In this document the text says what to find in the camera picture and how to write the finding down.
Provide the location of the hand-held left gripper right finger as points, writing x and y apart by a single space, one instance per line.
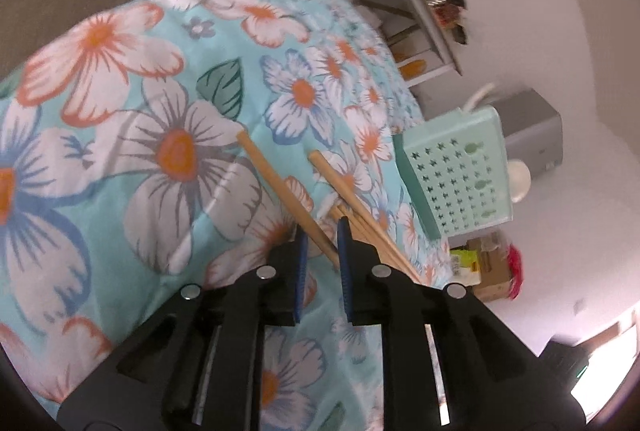
345 276

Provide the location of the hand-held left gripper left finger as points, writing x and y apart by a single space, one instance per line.
301 281

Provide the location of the bundle of wooden chopsticks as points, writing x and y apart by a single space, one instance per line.
345 191

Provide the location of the long wooden chopstick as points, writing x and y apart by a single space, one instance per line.
280 193

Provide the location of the mint green utensil holder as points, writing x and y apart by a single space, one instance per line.
460 171

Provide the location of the small white ceramic spoon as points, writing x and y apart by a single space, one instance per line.
477 96

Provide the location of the red plastic bag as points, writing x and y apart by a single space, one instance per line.
515 271

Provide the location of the large open cardboard box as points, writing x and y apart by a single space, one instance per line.
492 271

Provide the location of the yellow and white bag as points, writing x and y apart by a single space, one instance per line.
462 261

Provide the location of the floral turquoise blanket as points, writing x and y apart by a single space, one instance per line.
125 186

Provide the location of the orange bag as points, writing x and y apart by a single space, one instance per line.
412 68

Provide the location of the grey refrigerator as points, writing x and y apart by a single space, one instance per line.
530 131

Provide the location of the red snack packet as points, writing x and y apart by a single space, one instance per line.
447 13

